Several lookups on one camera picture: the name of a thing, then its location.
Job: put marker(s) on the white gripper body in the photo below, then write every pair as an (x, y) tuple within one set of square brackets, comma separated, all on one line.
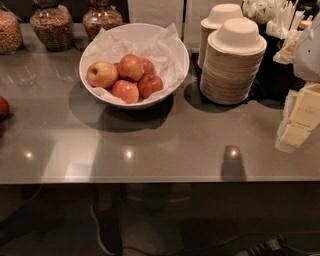
[(308, 55)]

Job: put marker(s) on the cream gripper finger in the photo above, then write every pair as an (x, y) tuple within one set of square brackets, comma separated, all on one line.
[(286, 54), (301, 115)]

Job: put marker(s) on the white paper bowl liner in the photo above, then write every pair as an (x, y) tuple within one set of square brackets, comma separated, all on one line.
[(160, 53)]

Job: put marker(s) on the yellow-red apple left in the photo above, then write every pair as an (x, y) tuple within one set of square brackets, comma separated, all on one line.
[(102, 74)]

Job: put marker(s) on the red apple on table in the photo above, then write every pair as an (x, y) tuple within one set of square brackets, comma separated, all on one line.
[(4, 108)]

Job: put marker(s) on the black cutlery holder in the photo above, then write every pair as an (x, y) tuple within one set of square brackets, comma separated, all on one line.
[(273, 80)]

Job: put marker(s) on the white plastic cutlery bunch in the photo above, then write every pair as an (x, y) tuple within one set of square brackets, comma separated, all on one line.
[(279, 16)]

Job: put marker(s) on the front stack paper bowls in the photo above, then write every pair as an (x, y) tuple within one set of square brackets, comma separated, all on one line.
[(233, 56)]

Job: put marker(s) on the stack paper bowls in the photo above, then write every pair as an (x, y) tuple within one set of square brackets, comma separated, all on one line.
[(217, 16), (233, 56)]

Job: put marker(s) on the rear stack paper bowls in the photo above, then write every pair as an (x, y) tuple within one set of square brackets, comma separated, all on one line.
[(217, 16)]

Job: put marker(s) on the glass jar right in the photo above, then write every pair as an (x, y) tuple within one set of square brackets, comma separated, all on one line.
[(101, 15)]

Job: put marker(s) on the glass jar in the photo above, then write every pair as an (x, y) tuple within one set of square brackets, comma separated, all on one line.
[(53, 25), (101, 15), (10, 31)]

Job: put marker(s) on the glass jar middle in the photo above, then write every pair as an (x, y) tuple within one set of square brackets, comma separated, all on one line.
[(53, 25)]

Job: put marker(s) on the glass jar left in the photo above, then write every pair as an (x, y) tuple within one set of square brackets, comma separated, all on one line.
[(10, 31)]

